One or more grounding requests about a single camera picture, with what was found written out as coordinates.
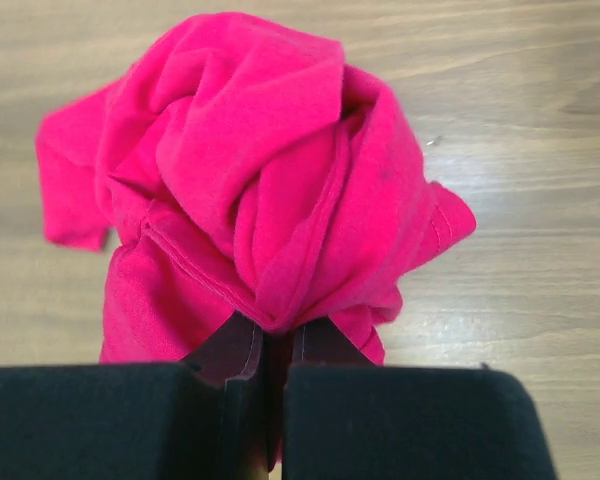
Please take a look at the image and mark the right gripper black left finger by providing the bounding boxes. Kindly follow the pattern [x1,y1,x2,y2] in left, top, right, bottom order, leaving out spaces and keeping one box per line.
[0,314,266,479]

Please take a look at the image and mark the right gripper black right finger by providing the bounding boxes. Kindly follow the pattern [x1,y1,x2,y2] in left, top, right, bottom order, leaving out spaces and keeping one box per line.
[282,319,557,480]

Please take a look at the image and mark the pink red t-shirt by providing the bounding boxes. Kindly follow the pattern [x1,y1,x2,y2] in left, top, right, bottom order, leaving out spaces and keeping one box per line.
[35,12,476,364]

